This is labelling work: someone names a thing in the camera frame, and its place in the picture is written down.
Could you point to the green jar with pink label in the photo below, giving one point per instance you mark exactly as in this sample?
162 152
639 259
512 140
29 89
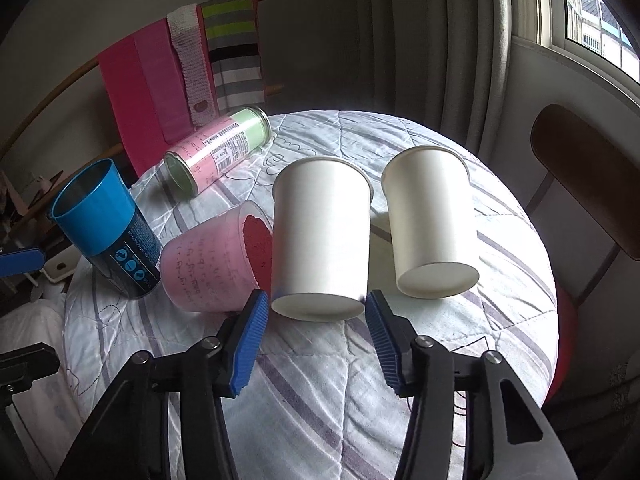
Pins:
215 151

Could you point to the dark brown backrest chair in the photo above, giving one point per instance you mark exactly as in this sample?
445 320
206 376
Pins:
580 170

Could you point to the translucent pink cup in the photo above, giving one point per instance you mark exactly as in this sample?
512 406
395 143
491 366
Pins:
210 265

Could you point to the blue plastic cup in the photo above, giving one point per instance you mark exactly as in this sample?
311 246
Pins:
100 220

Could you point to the red seat cushion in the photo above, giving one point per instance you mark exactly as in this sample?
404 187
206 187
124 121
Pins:
565 340

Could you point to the white bedding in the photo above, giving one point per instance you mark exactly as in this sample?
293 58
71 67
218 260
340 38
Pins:
30 321

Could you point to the grey curtain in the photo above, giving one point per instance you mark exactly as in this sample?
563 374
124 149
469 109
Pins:
425 60

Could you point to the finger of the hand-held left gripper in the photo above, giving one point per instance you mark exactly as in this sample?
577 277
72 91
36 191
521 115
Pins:
22 261
27 360

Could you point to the striped green grey cloth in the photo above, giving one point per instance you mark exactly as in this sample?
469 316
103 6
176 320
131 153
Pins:
235 70

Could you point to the wooden chair with curved rail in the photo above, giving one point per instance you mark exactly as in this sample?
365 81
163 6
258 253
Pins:
274 89

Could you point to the quilted striped table cover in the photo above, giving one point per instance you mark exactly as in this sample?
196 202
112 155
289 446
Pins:
325 390

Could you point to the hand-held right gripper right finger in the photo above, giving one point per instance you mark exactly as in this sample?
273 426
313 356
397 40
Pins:
386 345

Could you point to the white paper cup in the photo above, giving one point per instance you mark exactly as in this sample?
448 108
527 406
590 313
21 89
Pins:
430 220
320 235

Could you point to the knitted pink white cloth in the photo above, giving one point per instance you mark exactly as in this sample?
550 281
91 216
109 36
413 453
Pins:
190 60

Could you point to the window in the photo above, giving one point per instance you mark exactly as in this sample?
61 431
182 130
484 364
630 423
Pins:
590 10

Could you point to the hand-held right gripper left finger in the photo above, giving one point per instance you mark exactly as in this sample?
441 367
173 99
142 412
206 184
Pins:
246 355

